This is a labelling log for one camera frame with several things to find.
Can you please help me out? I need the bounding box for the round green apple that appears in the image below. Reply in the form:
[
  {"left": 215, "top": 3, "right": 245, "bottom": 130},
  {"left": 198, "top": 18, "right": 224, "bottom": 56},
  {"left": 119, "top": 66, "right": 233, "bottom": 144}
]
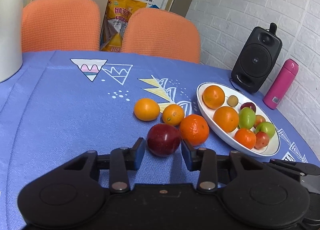
[{"left": 255, "top": 122, "right": 276, "bottom": 138}]

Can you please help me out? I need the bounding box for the dark red plum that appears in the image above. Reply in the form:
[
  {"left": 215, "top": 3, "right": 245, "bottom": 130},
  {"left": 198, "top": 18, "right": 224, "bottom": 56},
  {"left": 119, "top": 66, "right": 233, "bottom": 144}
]
[
  {"left": 240, "top": 102, "right": 257, "bottom": 113},
  {"left": 146, "top": 123, "right": 181, "bottom": 157}
]

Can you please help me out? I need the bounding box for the black speaker cable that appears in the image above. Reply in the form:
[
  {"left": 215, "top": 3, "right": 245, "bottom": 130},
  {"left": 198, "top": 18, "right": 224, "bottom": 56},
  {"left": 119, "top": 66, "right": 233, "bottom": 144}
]
[{"left": 229, "top": 77, "right": 245, "bottom": 94}]

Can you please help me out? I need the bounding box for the white thermos jug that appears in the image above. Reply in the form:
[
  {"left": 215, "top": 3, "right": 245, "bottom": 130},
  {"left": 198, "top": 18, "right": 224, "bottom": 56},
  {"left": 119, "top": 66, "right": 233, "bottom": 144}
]
[{"left": 0, "top": 0, "right": 23, "bottom": 82}]

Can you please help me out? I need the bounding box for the white round plate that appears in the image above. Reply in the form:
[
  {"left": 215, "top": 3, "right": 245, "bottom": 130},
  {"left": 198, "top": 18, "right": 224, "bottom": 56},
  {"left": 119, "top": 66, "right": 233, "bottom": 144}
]
[{"left": 196, "top": 82, "right": 280, "bottom": 157}]

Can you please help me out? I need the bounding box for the pink thermos bottle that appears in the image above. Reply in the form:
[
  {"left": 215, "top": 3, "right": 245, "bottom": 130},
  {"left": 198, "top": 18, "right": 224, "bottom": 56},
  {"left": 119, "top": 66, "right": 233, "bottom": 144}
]
[{"left": 263, "top": 58, "right": 299, "bottom": 110}]

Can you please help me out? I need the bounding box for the small red-yellow plum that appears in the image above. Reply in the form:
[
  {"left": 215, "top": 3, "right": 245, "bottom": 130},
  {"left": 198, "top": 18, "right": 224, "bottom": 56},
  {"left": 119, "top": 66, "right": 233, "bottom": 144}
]
[{"left": 254, "top": 115, "right": 266, "bottom": 128}]

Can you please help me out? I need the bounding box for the large orange front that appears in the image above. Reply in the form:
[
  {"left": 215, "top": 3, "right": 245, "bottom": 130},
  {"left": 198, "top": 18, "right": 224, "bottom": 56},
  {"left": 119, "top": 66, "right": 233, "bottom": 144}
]
[{"left": 202, "top": 86, "right": 225, "bottom": 109}]

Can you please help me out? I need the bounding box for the small tan longan fruit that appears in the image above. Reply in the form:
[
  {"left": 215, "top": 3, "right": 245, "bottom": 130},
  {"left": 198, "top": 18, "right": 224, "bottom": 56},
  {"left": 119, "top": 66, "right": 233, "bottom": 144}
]
[{"left": 227, "top": 95, "right": 239, "bottom": 107}]

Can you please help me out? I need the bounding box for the small mandarin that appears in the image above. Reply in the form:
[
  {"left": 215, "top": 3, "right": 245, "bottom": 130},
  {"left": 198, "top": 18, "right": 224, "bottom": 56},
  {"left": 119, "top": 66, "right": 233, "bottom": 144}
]
[{"left": 234, "top": 128, "right": 257, "bottom": 149}]

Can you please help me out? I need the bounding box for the dark red plum front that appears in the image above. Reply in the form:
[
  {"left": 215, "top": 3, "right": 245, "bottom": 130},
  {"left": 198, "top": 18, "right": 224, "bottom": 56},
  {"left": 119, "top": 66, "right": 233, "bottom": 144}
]
[{"left": 240, "top": 102, "right": 257, "bottom": 113}]

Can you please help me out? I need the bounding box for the blue patterned tablecloth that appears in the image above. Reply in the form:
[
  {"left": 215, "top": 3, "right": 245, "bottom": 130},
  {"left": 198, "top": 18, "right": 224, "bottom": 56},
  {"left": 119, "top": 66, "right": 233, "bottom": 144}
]
[{"left": 1, "top": 51, "right": 319, "bottom": 229}]

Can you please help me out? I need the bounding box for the oblong green fruit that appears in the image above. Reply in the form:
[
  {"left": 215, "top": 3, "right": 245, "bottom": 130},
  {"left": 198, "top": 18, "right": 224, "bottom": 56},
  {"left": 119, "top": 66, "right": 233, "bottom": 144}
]
[{"left": 239, "top": 107, "right": 255, "bottom": 129}]

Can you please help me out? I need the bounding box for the small orange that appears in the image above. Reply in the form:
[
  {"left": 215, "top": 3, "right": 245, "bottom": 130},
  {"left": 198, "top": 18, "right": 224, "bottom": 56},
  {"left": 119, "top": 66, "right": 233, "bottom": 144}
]
[
  {"left": 162, "top": 104, "right": 184, "bottom": 127},
  {"left": 133, "top": 98, "right": 160, "bottom": 121}
]

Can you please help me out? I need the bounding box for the yellow snack bag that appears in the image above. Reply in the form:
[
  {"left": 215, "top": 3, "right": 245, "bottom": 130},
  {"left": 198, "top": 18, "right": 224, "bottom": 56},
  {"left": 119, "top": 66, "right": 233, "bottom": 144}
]
[{"left": 100, "top": 0, "right": 147, "bottom": 52}]

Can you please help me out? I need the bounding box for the orange chair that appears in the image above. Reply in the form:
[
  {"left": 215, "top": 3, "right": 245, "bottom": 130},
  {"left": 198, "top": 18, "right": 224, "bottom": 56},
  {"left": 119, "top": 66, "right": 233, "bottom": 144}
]
[
  {"left": 121, "top": 8, "right": 201, "bottom": 64},
  {"left": 21, "top": 0, "right": 101, "bottom": 53}
]

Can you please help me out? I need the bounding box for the bumpy mandarin orange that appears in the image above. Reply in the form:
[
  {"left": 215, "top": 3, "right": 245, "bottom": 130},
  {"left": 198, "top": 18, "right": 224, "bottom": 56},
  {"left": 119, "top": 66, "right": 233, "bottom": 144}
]
[{"left": 179, "top": 114, "right": 209, "bottom": 146}]

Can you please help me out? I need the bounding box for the black speaker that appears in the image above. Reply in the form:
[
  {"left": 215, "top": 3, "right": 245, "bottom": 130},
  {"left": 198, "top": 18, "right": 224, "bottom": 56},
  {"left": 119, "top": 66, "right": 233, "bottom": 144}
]
[{"left": 231, "top": 23, "right": 283, "bottom": 94}]

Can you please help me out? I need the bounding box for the right orange chair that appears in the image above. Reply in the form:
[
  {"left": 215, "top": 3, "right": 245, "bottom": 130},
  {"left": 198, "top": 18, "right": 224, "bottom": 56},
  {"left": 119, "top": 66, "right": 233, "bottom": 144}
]
[{"left": 121, "top": 8, "right": 201, "bottom": 64}]

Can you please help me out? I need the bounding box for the left orange chair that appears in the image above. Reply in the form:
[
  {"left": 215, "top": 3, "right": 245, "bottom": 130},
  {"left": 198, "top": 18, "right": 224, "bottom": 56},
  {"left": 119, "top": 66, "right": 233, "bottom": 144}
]
[{"left": 21, "top": 0, "right": 101, "bottom": 53}]

